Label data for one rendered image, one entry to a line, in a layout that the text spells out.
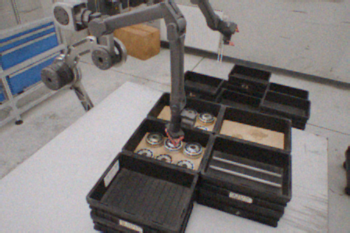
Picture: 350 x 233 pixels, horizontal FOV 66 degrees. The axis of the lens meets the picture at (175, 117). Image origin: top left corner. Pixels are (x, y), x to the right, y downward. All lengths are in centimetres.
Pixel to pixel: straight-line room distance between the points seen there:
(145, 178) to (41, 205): 52
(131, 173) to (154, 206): 22
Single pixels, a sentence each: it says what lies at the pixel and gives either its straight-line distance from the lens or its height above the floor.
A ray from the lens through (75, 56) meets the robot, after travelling 204.
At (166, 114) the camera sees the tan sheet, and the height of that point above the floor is 83.
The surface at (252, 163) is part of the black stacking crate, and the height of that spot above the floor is 83.
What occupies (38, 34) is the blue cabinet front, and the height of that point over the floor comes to 80.
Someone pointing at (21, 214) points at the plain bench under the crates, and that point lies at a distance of 152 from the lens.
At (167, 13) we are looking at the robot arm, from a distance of 112.
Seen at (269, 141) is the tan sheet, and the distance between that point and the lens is 166.
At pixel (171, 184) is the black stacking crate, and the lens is 132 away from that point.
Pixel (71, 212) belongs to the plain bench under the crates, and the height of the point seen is 70.
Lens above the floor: 185
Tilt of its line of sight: 37 degrees down
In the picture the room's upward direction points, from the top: 3 degrees clockwise
